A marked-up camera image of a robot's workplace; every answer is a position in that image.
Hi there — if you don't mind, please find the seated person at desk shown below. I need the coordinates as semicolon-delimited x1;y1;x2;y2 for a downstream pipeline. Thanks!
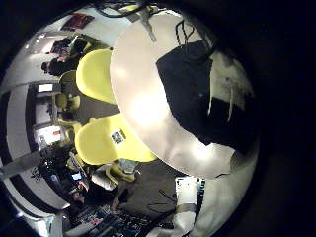
69;163;130;206

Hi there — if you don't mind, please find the cluttered electronics workbench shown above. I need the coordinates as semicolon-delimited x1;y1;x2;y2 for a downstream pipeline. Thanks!
65;203;174;237

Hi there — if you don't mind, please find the olive green chair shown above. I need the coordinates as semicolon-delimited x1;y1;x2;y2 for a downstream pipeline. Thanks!
54;69;82;112

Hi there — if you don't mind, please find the lit computer monitor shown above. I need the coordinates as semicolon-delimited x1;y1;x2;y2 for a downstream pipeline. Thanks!
38;83;54;93

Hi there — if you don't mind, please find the red wall poster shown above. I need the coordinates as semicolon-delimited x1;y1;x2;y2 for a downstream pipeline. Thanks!
61;13;96;32

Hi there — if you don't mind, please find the yellow chair with sticker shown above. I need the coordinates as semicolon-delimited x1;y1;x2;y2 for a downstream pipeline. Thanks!
74;113;158;166

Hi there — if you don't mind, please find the black piece of clothing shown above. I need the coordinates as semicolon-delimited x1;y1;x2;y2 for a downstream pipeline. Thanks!
155;40;259;156

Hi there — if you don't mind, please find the yellow stool with paper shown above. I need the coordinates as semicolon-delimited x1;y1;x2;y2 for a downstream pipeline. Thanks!
105;158;139;183

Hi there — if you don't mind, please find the plain yellow chair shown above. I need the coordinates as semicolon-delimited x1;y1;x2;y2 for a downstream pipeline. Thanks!
75;48;117;106

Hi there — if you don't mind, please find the black cable on floor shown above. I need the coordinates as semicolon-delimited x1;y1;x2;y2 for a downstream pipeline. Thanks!
146;189;179;213

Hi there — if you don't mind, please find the person in dark clothes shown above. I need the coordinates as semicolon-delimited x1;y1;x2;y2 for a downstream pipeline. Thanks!
40;37;88;77

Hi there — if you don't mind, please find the black cable on table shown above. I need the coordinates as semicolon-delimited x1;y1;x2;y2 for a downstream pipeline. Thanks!
175;19;196;45

